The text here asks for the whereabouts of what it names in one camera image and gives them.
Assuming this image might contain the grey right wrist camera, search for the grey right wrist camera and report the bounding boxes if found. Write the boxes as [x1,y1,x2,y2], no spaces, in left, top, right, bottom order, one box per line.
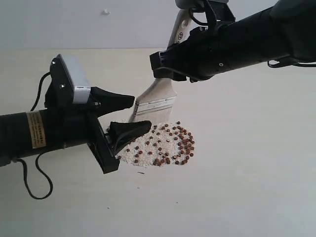
[175,0,236,29]

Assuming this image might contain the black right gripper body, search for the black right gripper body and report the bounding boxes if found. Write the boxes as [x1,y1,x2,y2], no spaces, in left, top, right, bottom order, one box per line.
[150,21,247,82]

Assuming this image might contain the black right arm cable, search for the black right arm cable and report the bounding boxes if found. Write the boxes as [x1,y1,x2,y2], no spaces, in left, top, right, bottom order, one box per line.
[267,58,316,69]

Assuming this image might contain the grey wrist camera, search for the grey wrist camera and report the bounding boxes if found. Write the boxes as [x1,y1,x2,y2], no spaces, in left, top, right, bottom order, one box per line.
[175,0,236,29]
[50,54,91,107]

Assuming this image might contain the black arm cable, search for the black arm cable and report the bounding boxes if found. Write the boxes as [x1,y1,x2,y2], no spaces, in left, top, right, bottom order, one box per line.
[267,58,316,69]
[14,71,54,199]

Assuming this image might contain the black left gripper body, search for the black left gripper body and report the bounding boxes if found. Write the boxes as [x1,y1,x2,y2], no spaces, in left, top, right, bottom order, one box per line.
[44,84,119,174]

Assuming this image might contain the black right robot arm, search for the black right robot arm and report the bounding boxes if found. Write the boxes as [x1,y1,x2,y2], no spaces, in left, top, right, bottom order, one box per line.
[150,0,316,82]

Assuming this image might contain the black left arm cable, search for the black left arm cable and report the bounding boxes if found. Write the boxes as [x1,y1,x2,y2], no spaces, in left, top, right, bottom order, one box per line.
[14,71,54,199]

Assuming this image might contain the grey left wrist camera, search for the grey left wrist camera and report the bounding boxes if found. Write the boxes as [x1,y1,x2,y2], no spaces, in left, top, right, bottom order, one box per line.
[50,54,91,107]

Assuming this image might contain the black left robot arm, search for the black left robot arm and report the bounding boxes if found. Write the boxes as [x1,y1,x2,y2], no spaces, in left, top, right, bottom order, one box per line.
[0,87,152,174]

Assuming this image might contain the white wide paint brush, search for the white wide paint brush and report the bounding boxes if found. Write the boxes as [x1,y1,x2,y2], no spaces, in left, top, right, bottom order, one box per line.
[129,9,192,125]

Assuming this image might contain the pile of white grains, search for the pile of white grains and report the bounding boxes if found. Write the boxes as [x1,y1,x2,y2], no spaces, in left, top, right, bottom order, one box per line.
[116,121,196,166]

